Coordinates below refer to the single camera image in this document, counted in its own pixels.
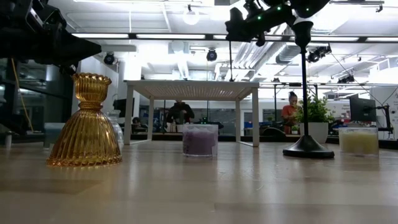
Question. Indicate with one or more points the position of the tall black candlestick holder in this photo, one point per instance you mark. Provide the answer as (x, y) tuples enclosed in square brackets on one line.
[(230, 62)]

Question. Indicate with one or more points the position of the silver ventilation duct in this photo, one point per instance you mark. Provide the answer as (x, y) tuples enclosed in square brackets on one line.
[(287, 53)]

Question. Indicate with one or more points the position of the blue candle jar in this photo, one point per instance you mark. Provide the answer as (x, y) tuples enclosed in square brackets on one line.
[(53, 135)]

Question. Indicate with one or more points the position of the round white ceiling lamp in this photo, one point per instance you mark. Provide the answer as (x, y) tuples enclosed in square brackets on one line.
[(191, 17)]

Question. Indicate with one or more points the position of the small white cup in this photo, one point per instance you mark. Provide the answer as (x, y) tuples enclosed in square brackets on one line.
[(8, 140)]

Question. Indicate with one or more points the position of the black ceiling spotlight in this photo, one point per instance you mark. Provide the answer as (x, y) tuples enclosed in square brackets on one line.
[(109, 58), (346, 79), (211, 55), (318, 53)]

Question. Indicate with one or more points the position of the white perforated shelf riser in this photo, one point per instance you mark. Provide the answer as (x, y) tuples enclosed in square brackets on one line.
[(192, 90)]

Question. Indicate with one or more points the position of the small potted plant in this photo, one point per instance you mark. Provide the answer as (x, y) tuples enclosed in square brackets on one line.
[(294, 130)]

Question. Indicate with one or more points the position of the green plant in white pot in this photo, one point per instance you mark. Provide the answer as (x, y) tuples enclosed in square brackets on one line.
[(314, 132)]

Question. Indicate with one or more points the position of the medium black candlestick holder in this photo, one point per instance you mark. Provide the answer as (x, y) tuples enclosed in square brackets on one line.
[(306, 149)]

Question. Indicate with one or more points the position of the purple candle jar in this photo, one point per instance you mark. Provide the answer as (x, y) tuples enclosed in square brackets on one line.
[(200, 141)]

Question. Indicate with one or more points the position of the yellow candle jar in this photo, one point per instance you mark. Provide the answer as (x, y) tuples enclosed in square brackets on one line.
[(358, 141)]

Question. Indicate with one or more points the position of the person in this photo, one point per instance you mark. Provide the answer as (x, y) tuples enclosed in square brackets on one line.
[(180, 115), (136, 123), (290, 110)]

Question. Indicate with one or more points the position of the long ceiling light bar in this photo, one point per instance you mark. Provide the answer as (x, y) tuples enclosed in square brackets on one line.
[(168, 36)]

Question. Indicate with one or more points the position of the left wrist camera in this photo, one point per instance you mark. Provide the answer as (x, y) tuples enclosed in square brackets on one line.
[(49, 15)]

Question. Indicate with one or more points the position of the black computer monitor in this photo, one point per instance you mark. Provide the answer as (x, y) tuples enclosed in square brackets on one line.
[(362, 109), (122, 107)]

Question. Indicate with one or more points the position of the amber ribbed glass candle holder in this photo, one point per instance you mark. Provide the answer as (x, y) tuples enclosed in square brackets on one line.
[(87, 137)]

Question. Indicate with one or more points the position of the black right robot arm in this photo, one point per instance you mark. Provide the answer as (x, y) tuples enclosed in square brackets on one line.
[(308, 7)]

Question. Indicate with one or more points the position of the clear glass candle holder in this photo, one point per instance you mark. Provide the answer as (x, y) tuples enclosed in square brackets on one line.
[(118, 130)]

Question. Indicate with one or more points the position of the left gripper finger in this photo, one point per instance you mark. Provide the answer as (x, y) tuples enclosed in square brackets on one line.
[(81, 49)]

